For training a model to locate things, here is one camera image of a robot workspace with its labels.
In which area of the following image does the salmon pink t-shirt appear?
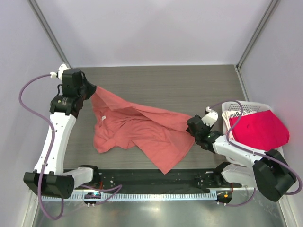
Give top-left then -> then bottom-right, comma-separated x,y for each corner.
91,87 -> 195,174

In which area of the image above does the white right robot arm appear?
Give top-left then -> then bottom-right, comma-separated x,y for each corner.
187,115 -> 303,202

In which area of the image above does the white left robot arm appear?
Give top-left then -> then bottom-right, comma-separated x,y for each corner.
23,63 -> 101,199

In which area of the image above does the cream printed t-shirt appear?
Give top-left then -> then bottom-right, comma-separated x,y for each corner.
222,109 -> 256,140

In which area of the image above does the white perforated plastic basket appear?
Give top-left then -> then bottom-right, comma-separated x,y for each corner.
221,100 -> 285,170

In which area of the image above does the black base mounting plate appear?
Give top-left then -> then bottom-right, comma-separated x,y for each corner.
73,168 -> 242,193

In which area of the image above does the magenta t-shirt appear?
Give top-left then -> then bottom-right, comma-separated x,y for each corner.
229,110 -> 290,151

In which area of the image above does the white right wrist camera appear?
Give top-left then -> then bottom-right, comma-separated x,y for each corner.
204,106 -> 218,127

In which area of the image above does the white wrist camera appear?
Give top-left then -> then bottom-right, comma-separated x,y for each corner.
50,63 -> 70,80
204,106 -> 218,127

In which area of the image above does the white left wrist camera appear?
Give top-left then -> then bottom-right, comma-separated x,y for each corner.
50,63 -> 70,80

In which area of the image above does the white slotted cable duct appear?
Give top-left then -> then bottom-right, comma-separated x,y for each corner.
39,192 -> 218,201

